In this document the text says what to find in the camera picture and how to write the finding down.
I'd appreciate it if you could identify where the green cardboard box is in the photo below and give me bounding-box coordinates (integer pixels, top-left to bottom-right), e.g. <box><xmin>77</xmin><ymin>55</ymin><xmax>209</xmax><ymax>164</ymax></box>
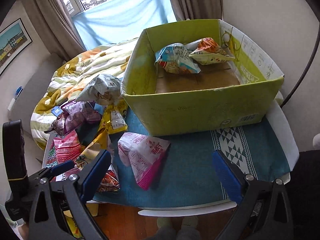
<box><xmin>122</xmin><ymin>19</ymin><xmax>285</xmax><ymax>137</ymax></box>

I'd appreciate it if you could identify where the pink red snack bag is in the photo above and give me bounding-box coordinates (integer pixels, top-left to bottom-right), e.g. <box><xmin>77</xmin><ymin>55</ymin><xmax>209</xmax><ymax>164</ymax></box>
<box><xmin>54</xmin><ymin>131</ymin><xmax>83</xmax><ymax>165</ymax></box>

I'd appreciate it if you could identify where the silver snack bag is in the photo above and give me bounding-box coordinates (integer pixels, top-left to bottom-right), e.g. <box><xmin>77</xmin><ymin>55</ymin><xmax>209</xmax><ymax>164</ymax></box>
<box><xmin>75</xmin><ymin>74</ymin><xmax>123</xmax><ymax>105</ymax></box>

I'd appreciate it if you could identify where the pink white snack bag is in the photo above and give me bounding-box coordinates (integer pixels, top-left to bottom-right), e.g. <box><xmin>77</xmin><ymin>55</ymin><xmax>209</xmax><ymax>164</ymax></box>
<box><xmin>117</xmin><ymin>132</ymin><xmax>171</xmax><ymax>190</ymax></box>

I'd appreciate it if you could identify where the yellow packet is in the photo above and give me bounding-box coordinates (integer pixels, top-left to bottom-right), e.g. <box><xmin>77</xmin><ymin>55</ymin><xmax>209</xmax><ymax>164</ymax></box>
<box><xmin>62</xmin><ymin>210</ymin><xmax>84</xmax><ymax>239</ymax></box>

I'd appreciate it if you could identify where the white tube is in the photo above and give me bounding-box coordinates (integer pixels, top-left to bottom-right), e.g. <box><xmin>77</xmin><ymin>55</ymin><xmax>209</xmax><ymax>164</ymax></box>
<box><xmin>7</xmin><ymin>97</ymin><xmax>18</xmax><ymax>112</ymax></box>

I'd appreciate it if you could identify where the pale green slipper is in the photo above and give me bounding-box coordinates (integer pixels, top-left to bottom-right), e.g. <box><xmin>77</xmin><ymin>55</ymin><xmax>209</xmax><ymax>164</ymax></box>
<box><xmin>156</xmin><ymin>217</ymin><xmax>175</xmax><ymax>230</ymax></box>
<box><xmin>181</xmin><ymin>216</ymin><xmax>199</xmax><ymax>230</ymax></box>

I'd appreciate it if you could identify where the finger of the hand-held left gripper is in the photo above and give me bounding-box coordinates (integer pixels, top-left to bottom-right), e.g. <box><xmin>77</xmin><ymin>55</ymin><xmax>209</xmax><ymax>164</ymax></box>
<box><xmin>27</xmin><ymin>160</ymin><xmax>75</xmax><ymax>184</ymax></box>

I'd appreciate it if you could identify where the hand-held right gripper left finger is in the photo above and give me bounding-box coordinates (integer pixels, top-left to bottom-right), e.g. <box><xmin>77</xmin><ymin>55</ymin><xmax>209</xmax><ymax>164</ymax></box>
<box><xmin>28</xmin><ymin>149</ymin><xmax>112</xmax><ymax>240</ymax></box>

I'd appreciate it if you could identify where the grey headboard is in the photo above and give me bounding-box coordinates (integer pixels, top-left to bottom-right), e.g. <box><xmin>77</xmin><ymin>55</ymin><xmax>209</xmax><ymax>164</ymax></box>
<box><xmin>7</xmin><ymin>52</ymin><xmax>65</xmax><ymax>140</ymax></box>

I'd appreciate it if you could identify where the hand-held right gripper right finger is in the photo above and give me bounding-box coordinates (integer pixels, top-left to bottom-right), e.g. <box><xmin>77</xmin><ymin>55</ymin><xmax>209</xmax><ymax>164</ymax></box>
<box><xmin>212</xmin><ymin>150</ymin><xmax>294</xmax><ymax>240</ymax></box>

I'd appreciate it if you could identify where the orange cream snack bag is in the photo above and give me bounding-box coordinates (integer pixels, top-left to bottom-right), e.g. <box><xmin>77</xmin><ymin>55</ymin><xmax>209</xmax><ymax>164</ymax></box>
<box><xmin>189</xmin><ymin>37</ymin><xmax>235</xmax><ymax>66</ymax></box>

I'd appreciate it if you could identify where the framed wall picture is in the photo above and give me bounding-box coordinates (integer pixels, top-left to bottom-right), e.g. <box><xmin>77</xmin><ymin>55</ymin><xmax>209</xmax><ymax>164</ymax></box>
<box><xmin>0</xmin><ymin>17</ymin><xmax>33</xmax><ymax>77</ymax></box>

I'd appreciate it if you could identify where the light blue cloth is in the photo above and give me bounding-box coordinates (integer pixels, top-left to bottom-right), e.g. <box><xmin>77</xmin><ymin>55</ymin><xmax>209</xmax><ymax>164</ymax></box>
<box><xmin>71</xmin><ymin>0</ymin><xmax>178</xmax><ymax>52</ymax></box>

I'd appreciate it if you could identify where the floral striped blanket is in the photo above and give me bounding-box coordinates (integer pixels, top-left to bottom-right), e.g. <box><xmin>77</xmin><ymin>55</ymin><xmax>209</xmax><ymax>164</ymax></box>
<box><xmin>30</xmin><ymin>37</ymin><xmax>139</xmax><ymax>150</ymax></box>

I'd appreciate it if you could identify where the patterned snack packet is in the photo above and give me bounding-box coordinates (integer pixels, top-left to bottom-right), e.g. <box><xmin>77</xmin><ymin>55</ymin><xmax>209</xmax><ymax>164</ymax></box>
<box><xmin>42</xmin><ymin>136</ymin><xmax>59</xmax><ymax>169</ymax></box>

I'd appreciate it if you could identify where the teal table mat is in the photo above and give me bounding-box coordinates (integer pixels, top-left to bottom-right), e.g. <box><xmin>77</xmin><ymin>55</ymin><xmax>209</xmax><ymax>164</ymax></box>
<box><xmin>75</xmin><ymin>110</ymin><xmax>292</xmax><ymax>208</ymax></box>

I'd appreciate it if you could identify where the dark purple snack bag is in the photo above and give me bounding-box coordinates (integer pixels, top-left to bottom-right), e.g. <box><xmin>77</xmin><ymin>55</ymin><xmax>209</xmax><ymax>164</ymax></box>
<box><xmin>44</xmin><ymin>116</ymin><xmax>77</xmax><ymax>135</ymax></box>

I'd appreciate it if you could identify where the blue white snack bag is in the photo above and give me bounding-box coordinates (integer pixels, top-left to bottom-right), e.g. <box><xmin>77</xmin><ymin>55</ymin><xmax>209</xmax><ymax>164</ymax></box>
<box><xmin>154</xmin><ymin>43</ymin><xmax>202</xmax><ymax>74</ymax></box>

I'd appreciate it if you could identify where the black curved cable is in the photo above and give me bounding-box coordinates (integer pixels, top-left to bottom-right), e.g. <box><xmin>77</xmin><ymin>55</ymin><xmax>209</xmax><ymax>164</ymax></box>
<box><xmin>280</xmin><ymin>0</ymin><xmax>320</xmax><ymax>108</ymax></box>

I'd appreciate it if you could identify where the yellow brown snack bag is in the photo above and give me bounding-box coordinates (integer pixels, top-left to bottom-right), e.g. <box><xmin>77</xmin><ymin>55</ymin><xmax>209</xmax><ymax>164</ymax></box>
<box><xmin>75</xmin><ymin>130</ymin><xmax>113</xmax><ymax>165</ymax></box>

